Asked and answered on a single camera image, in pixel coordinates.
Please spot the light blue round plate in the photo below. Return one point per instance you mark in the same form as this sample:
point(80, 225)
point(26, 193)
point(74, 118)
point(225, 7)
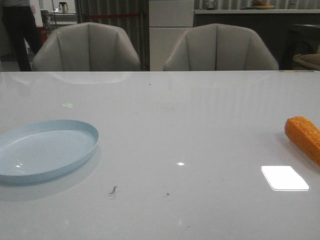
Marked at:
point(45, 150)

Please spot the orange corn cob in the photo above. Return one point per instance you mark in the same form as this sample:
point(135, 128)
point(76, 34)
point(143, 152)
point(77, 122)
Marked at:
point(305, 135)

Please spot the right beige upholstered chair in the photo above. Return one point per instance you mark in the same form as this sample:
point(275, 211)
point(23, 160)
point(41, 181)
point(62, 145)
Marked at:
point(220, 47)

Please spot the beige upholstered chair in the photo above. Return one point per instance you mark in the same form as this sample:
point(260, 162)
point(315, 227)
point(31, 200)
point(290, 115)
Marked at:
point(87, 47)
point(220, 47)

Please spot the white cabinet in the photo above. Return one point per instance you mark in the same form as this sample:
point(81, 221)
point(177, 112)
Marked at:
point(168, 20)

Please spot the left beige upholstered chair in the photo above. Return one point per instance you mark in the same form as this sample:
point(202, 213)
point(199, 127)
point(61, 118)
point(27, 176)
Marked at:
point(87, 47)

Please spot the dark sideboard counter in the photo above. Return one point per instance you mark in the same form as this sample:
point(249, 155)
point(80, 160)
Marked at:
point(272, 25)

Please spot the fruit bowl on counter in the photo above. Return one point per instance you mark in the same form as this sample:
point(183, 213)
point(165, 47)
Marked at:
point(261, 5)

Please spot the dark wooden chair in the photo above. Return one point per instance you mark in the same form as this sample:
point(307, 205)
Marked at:
point(301, 39)

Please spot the beige seat cushion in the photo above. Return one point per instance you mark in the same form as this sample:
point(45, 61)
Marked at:
point(307, 61)

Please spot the person in dark trousers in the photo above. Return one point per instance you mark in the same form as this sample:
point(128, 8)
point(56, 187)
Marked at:
point(20, 25)

